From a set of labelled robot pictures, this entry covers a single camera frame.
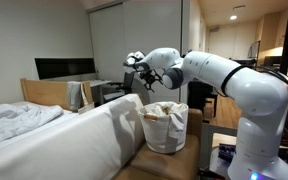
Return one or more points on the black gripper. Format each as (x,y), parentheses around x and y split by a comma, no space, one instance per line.
(150,76)

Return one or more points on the white jersey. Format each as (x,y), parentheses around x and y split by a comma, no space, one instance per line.
(169,115)

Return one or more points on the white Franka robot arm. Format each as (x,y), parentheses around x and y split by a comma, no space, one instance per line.
(257,100)

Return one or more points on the white woven laundry basket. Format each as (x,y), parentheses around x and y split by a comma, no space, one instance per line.
(157,136)

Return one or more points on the black office chair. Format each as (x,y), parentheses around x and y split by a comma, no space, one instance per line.
(125,85)

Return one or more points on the black piano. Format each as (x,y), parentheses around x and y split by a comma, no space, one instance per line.
(199,96)

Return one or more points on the grey desk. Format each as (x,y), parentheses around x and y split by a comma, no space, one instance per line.
(99,83)

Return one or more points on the brown leather sofa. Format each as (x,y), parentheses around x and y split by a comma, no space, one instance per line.
(170,163)

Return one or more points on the grey towel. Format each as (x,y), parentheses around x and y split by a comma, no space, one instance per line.
(74,95)

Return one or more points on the black flat television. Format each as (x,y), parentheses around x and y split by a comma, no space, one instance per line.
(64,68)

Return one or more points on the black tool pile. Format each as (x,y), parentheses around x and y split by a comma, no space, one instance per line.
(227,152)

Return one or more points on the round ceiling light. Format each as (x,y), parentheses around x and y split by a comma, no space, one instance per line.
(233,17)

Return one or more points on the wooden footboard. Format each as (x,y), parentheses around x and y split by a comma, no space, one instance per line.
(44,93)

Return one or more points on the bed with white sheet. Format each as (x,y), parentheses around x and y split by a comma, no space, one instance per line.
(50,146)

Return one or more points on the grey crumpled duvet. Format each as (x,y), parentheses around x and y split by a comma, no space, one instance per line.
(14,121)

